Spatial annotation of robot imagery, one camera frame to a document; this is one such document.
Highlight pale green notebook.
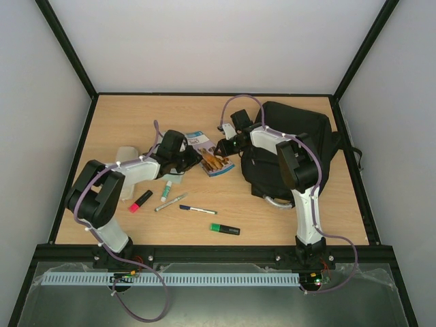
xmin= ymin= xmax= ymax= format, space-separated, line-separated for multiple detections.
xmin=161 ymin=169 xmax=185 ymax=184

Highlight pink highlighter black body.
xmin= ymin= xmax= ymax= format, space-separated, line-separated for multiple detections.
xmin=129 ymin=190 xmax=153 ymax=213

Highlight dog picture book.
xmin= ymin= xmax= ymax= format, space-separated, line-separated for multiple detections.
xmin=186 ymin=131 xmax=234 ymax=177

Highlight light blue cable duct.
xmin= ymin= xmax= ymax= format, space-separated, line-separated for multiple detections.
xmin=41 ymin=272 xmax=300 ymax=287

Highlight silver green pen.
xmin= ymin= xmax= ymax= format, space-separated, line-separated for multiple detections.
xmin=154 ymin=193 xmax=188 ymax=212

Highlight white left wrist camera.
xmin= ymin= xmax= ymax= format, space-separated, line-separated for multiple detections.
xmin=179 ymin=138 xmax=189 ymax=153

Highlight black cage frame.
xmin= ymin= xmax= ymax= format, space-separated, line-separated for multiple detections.
xmin=9 ymin=1 xmax=418 ymax=326

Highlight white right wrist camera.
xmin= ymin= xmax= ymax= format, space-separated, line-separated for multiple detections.
xmin=217 ymin=123 xmax=237 ymax=140

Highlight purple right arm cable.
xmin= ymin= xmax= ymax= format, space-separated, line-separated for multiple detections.
xmin=219 ymin=94 xmax=359 ymax=294

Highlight green highlighter black body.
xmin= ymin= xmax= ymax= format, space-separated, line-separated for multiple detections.
xmin=210 ymin=223 xmax=240 ymax=236

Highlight black student backpack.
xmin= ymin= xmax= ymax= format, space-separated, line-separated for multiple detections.
xmin=241 ymin=101 xmax=345 ymax=206

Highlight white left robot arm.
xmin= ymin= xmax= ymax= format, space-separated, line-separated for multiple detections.
xmin=65 ymin=130 xmax=202 ymax=253

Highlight blue capped white pen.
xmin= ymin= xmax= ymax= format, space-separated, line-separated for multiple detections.
xmin=179 ymin=204 xmax=218 ymax=215

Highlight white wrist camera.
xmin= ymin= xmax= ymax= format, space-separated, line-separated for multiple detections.
xmin=217 ymin=123 xmax=237 ymax=140
xmin=179 ymin=138 xmax=189 ymax=153

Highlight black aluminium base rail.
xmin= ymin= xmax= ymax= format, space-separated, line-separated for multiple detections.
xmin=33 ymin=243 xmax=398 ymax=272

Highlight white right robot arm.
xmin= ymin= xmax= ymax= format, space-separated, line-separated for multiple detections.
xmin=215 ymin=110 xmax=326 ymax=267

